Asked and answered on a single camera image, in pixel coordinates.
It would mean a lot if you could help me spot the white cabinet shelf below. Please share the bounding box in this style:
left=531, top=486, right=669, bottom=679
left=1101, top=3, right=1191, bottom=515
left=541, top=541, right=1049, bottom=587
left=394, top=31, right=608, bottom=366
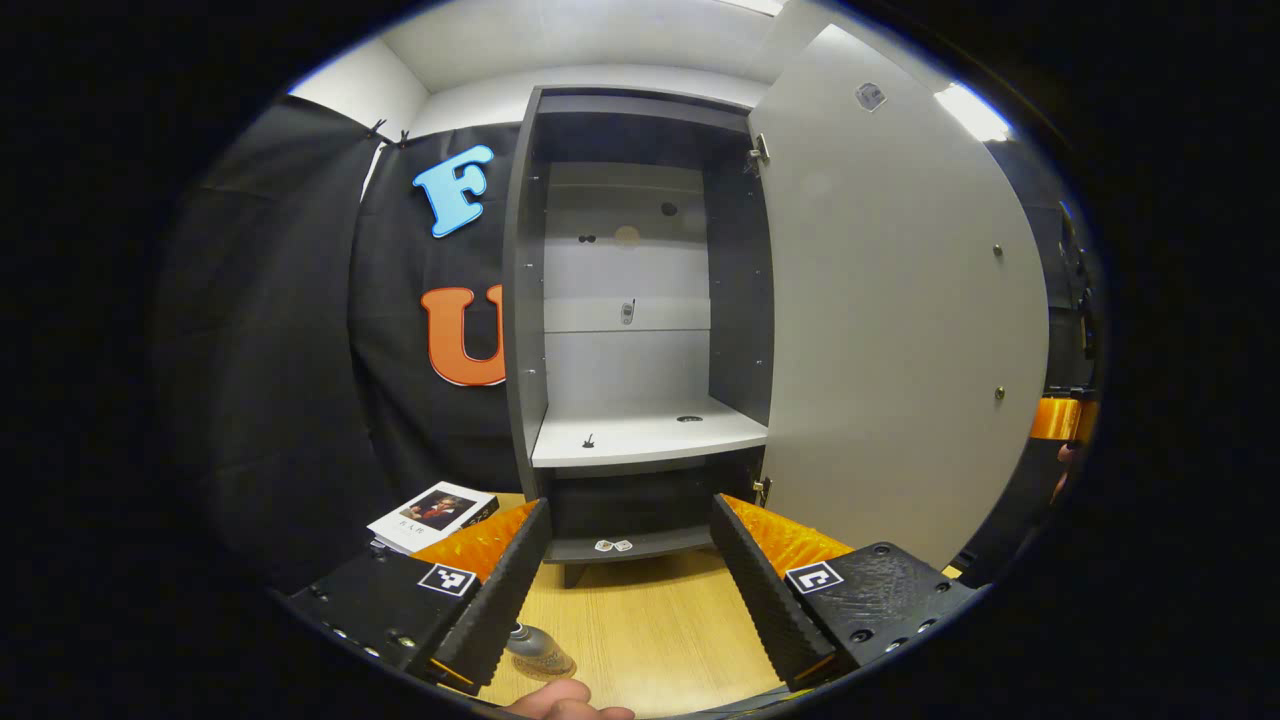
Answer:
left=530, top=395, right=769, bottom=469

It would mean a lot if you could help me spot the light grey cabinet door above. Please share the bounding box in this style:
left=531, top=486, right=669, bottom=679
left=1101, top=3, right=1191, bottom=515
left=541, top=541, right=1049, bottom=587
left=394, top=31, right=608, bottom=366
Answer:
left=748, top=22, right=1051, bottom=571

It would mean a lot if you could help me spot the white book with portrait cover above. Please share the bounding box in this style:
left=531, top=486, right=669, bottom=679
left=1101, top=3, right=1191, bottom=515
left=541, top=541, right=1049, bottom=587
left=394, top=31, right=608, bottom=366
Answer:
left=367, top=481, right=500, bottom=554

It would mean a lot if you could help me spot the silver bottle with pink label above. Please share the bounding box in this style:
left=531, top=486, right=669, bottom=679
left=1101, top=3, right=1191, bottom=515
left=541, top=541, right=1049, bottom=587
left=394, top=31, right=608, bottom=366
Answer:
left=505, top=622, right=578, bottom=681

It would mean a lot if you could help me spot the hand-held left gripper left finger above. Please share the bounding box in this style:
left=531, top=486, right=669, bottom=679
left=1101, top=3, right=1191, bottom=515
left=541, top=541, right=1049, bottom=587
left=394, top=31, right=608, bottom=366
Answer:
left=283, top=497, right=553, bottom=695

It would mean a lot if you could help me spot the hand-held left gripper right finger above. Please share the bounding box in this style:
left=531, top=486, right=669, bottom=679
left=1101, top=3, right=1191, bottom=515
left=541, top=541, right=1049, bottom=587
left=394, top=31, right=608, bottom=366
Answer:
left=709, top=492, right=983, bottom=693

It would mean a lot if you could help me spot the black backdrop cloth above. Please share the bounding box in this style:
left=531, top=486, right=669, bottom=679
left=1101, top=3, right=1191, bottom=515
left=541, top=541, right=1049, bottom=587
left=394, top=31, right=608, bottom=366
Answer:
left=160, top=95, right=1101, bottom=591

